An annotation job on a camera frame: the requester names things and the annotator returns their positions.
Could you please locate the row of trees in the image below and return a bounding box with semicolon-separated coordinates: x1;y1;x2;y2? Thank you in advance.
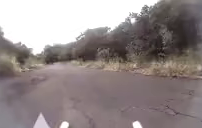
43;0;202;65
0;18;33;66

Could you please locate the robot's own part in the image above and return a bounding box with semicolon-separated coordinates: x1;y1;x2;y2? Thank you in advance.
59;120;70;128
132;120;144;128

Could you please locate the grey cracked asphalt road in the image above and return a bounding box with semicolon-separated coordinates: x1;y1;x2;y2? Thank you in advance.
0;61;202;128

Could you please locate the dry grass verge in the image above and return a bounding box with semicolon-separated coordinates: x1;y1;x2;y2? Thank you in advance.
0;53;47;78
69;53;202;80

